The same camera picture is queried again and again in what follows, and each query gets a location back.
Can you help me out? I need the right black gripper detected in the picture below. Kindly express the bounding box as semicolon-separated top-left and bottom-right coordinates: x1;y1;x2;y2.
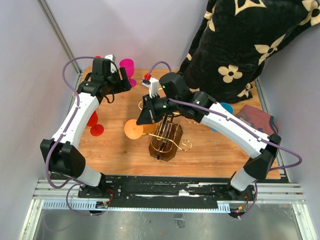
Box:
136;92;180;126

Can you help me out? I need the orange wine glass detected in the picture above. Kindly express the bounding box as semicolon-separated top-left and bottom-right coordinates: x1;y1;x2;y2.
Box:
124;119;157;140

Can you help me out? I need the pink wine glass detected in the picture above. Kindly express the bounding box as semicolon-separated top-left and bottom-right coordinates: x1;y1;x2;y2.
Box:
119;58;137;88

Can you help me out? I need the red wine glass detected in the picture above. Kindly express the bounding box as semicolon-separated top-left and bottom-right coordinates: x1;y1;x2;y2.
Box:
86;111;104;137

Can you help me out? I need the blue wine glass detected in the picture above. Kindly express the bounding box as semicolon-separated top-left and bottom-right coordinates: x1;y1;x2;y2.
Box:
206;103;235;135

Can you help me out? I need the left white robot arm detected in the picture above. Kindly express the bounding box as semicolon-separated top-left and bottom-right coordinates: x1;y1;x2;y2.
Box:
40;54;132;198

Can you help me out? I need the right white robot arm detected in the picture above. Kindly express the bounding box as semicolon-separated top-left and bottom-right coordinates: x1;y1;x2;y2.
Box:
136;72;281;200

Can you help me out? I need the printed cloth bag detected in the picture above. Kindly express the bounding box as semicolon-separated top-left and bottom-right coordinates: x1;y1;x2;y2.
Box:
235;104;279;136

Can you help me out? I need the black floral blanket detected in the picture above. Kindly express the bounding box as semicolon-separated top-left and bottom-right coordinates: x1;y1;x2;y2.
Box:
178;0;320;104

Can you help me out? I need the gold wire glass rack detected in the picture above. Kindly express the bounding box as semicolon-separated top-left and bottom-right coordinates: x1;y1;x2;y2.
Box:
142;111;193;162

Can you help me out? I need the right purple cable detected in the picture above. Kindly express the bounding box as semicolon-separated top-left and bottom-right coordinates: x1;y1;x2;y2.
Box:
147;61;303;216

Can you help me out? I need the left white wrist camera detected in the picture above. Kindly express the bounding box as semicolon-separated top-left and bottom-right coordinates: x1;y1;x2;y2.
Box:
95;54;118;73

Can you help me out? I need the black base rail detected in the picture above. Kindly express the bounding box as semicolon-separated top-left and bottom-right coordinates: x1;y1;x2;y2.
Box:
77;173;258;213

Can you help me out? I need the aluminium corner post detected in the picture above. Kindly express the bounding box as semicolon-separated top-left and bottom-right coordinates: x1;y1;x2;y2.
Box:
36;0;83;76

